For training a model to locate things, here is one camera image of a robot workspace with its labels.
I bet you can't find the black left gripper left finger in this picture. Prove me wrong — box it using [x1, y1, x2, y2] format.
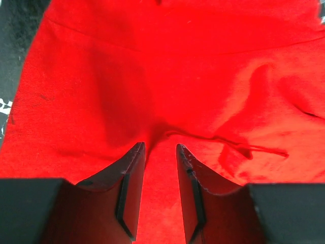
[40, 142, 145, 243]

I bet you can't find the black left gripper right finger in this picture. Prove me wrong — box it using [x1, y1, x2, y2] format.
[176, 144, 267, 243]

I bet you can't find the red t shirt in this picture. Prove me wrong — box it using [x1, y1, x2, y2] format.
[1, 1, 324, 243]

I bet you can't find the black marbled table mat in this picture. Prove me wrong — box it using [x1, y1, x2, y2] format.
[1, 0, 50, 141]

